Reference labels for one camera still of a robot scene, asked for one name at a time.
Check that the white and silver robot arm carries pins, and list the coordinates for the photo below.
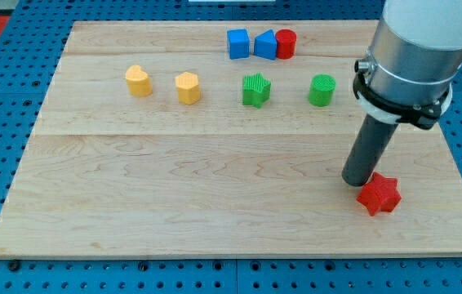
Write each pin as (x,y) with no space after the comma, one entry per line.
(415,54)

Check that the green star block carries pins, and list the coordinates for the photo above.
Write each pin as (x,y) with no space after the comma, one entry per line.
(255,90)

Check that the yellow hexagon block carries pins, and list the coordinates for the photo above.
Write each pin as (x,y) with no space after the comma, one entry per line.
(188,88)

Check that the light wooden board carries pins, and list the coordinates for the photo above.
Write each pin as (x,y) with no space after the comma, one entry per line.
(107,175)

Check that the blue cube block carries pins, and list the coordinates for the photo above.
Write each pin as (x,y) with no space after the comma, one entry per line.
(238,43)

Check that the blue triangle block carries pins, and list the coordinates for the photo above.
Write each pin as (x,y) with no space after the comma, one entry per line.
(265,45)

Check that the green cylinder block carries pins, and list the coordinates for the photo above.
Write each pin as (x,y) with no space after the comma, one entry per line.
(321,90)

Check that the yellow heart block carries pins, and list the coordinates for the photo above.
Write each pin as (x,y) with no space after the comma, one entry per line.
(138,81)

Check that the red cylinder block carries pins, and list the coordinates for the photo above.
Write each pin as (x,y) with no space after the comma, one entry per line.
(286,41)

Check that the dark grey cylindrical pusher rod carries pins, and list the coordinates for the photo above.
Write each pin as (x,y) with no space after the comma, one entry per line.
(372,140)

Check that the red star block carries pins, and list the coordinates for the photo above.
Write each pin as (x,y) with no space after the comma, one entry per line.
(380,194)

